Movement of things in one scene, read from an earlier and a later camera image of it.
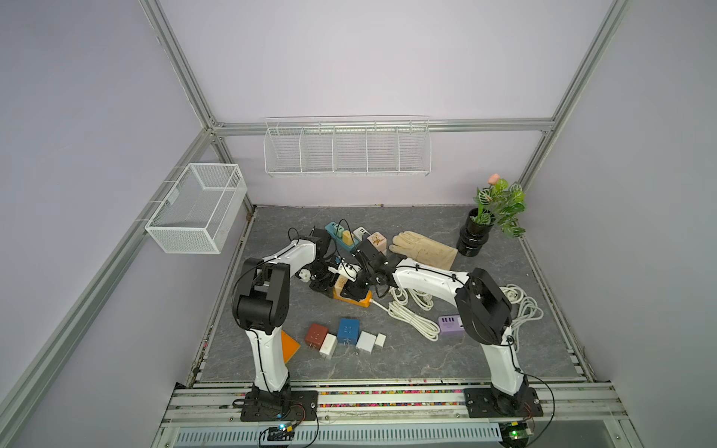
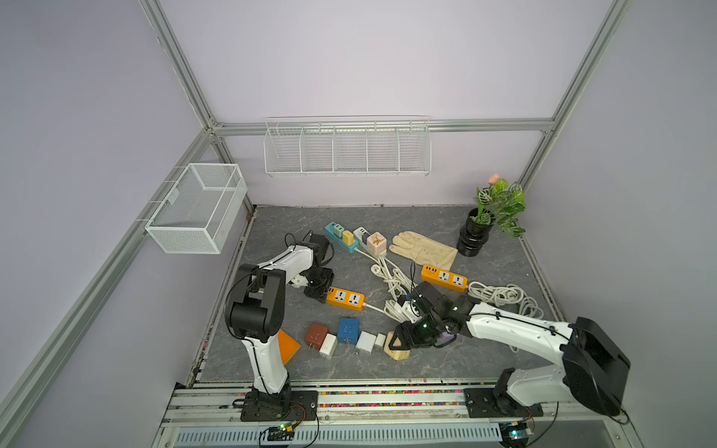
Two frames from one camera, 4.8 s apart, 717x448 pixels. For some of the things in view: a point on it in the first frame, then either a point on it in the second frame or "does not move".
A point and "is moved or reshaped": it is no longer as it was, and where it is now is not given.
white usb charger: [328, 346] does not move
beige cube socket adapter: [341, 282] to [396, 354]
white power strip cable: [528, 308] does not move
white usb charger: [365, 342] does not move
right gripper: [351, 290] to [402, 332]
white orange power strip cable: [400, 309] is moved or reshaped
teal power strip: [330, 230] does not move
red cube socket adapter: [316, 335] does not move
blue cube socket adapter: [348, 331] does not move
